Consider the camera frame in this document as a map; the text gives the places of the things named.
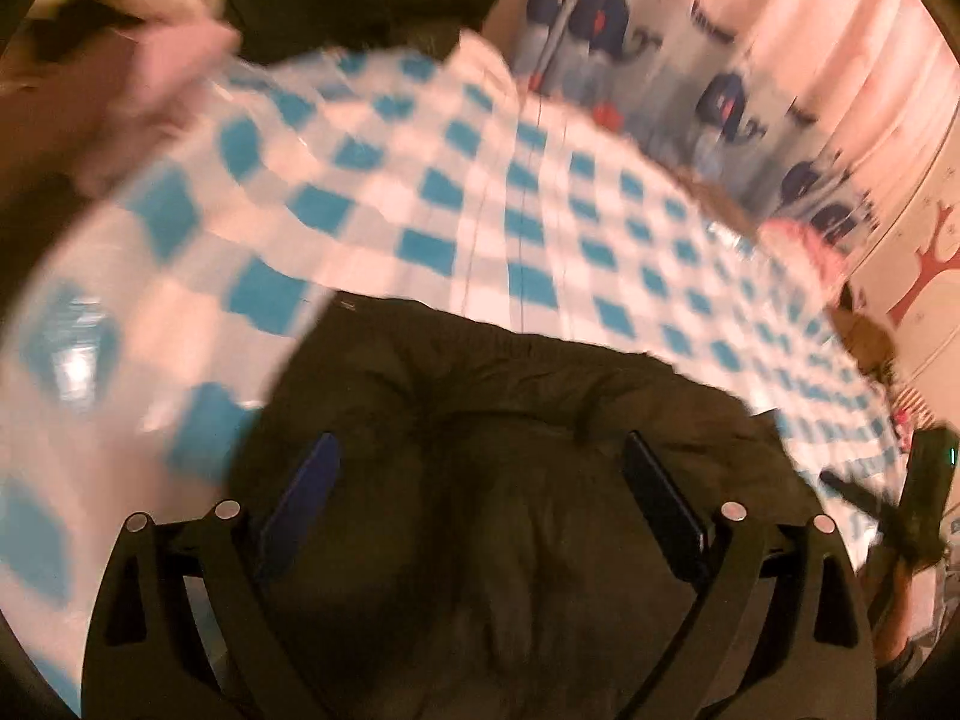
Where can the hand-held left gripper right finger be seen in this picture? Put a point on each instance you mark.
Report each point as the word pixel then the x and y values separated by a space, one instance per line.
pixel 664 502

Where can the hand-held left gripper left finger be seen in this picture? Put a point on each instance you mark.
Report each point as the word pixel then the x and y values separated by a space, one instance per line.
pixel 304 495

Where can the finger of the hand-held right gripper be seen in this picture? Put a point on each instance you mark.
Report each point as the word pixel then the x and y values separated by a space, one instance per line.
pixel 855 496

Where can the dark green puffer jacket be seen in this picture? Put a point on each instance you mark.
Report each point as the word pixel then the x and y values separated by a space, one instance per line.
pixel 487 465

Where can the person's right forearm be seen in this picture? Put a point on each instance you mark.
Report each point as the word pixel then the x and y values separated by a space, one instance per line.
pixel 892 615

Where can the olive brown cloth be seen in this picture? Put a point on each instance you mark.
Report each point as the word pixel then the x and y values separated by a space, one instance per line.
pixel 862 334

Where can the pink cloth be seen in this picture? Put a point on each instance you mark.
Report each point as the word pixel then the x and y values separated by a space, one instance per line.
pixel 806 244

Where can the brown quilted garment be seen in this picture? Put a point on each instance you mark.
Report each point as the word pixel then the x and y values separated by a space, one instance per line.
pixel 712 199

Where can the blue white checked plastic sheet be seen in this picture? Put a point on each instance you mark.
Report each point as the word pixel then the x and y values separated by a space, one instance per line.
pixel 465 187

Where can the whale print curtain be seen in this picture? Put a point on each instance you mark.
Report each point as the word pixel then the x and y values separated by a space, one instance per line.
pixel 675 52

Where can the white duvet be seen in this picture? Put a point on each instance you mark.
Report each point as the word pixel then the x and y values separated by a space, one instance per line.
pixel 487 64

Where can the red tree wall sticker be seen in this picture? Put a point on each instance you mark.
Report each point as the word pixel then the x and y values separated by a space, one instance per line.
pixel 934 266

